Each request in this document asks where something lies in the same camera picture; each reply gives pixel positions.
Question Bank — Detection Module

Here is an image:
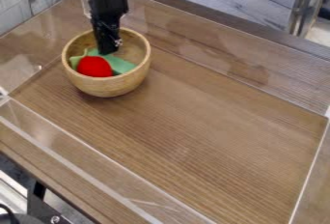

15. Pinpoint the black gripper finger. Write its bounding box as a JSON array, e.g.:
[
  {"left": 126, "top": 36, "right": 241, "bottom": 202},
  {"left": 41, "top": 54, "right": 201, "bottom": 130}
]
[
  {"left": 93, "top": 22, "right": 107, "bottom": 55},
  {"left": 106, "top": 21, "right": 124, "bottom": 53}
]

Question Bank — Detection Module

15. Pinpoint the green foam stick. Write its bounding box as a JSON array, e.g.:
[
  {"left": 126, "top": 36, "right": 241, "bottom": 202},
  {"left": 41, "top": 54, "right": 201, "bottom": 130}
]
[{"left": 89, "top": 48, "right": 137, "bottom": 75}]

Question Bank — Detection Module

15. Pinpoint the brown wooden bowl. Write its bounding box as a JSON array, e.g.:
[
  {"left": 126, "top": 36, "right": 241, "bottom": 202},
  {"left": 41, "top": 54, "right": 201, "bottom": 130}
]
[{"left": 61, "top": 27, "right": 152, "bottom": 98}]

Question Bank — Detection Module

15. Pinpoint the red ball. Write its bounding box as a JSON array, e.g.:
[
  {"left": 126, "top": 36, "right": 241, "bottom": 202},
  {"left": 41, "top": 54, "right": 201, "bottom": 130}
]
[{"left": 77, "top": 56, "right": 114, "bottom": 77}]

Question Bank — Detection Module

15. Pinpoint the light green cloth piece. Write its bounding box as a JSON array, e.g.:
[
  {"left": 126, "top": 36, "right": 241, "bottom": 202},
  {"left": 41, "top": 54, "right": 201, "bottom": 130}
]
[{"left": 70, "top": 49, "right": 89, "bottom": 70}]

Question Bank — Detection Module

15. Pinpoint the metal table leg background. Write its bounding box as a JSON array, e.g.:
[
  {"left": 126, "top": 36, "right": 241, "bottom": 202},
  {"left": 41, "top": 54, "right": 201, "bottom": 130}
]
[{"left": 288, "top": 0, "right": 324, "bottom": 38}]

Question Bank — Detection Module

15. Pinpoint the black table leg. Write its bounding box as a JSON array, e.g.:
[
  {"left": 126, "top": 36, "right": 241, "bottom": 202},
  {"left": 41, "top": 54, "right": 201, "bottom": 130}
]
[{"left": 27, "top": 182, "right": 47, "bottom": 216}]

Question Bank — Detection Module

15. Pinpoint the clear acrylic tray wall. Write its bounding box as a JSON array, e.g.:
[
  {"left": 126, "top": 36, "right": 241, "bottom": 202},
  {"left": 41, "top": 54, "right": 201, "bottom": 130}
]
[{"left": 0, "top": 94, "right": 216, "bottom": 224}]

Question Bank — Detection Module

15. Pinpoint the black cable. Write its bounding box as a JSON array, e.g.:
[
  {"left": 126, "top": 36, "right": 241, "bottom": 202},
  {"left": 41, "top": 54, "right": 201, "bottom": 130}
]
[{"left": 0, "top": 203, "right": 21, "bottom": 224}]

